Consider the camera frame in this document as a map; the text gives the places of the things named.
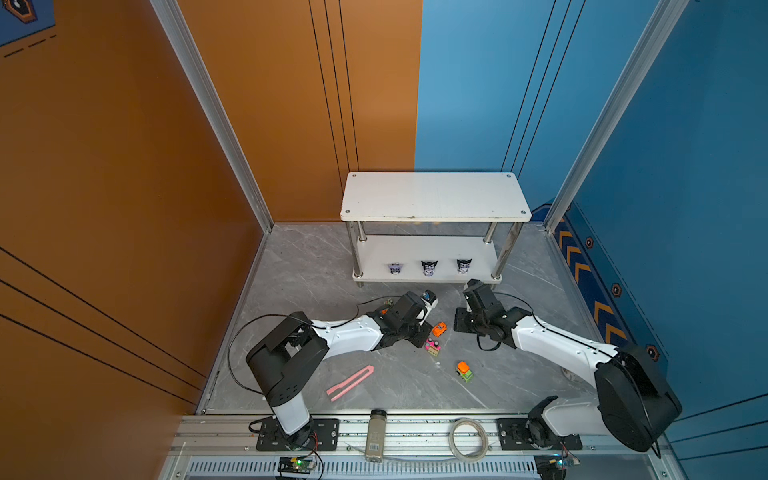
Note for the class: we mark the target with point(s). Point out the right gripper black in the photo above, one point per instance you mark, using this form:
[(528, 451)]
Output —
[(458, 320)]

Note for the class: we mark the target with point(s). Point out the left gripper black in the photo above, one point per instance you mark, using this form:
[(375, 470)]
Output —
[(425, 331)]

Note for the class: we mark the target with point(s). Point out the orange toy car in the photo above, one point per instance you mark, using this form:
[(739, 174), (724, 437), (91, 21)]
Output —
[(439, 329)]

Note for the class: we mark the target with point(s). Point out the pink green toy car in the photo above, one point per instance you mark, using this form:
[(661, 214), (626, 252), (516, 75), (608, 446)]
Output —
[(432, 347)]

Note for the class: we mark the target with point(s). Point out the purple toy figure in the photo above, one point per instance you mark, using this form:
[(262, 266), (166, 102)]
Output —
[(395, 268)]

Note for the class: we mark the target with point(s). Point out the orange green toy truck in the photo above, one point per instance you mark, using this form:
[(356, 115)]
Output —
[(464, 371)]

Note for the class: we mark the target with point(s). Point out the black purple robot toy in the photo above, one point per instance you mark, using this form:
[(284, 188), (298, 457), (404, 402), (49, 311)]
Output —
[(463, 265)]

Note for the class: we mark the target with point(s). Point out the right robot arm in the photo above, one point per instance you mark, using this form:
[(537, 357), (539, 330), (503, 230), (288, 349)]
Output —
[(634, 403)]

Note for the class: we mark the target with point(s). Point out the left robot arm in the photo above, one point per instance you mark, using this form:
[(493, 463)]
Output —
[(286, 358)]

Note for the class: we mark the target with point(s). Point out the white two-tier shelf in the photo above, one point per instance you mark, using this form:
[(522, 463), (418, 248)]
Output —
[(493, 199)]

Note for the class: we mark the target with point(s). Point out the pink plastic tongs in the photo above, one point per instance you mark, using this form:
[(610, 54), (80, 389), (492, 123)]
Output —
[(339, 390)]

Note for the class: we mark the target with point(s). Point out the tape roll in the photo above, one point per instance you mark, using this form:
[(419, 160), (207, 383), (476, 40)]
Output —
[(571, 376)]

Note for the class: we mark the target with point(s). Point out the clear plastic bottle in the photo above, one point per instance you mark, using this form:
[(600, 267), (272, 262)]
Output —
[(376, 436)]

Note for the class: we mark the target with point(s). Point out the right circuit board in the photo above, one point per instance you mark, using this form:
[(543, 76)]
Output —
[(553, 467)]

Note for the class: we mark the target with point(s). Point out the circuit board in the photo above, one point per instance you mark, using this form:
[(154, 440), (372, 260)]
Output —
[(553, 467), (297, 467)]

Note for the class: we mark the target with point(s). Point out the left circuit board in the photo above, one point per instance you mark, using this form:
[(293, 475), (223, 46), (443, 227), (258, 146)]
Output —
[(297, 467)]

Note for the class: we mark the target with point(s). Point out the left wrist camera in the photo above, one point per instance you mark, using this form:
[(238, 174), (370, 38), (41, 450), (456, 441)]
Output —
[(430, 301)]

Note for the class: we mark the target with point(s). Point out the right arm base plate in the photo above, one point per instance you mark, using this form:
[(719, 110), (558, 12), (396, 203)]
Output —
[(525, 434)]

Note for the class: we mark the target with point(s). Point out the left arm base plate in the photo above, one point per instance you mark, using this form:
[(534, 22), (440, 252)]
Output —
[(319, 435)]

